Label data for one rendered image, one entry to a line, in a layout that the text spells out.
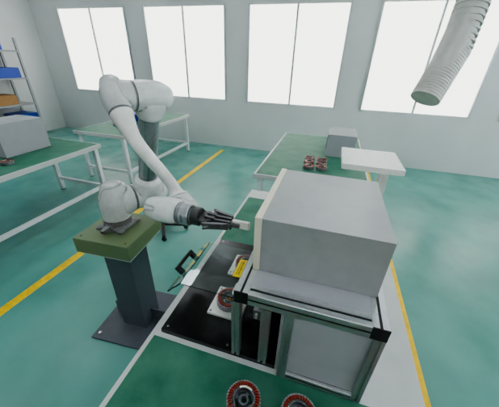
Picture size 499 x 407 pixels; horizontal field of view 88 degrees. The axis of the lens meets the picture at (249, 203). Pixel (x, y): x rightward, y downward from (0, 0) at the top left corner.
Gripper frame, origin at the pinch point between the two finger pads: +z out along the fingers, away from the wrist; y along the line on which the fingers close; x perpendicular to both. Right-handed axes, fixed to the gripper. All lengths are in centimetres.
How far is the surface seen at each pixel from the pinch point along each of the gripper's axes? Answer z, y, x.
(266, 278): 14.8, 17.2, -6.6
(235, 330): 6.3, 23.3, -28.6
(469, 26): 88, -112, 74
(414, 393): 69, 17, -43
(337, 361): 41, 24, -27
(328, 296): 34.1, 18.7, -6.6
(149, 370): -21, 38, -43
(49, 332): -139, 6, -118
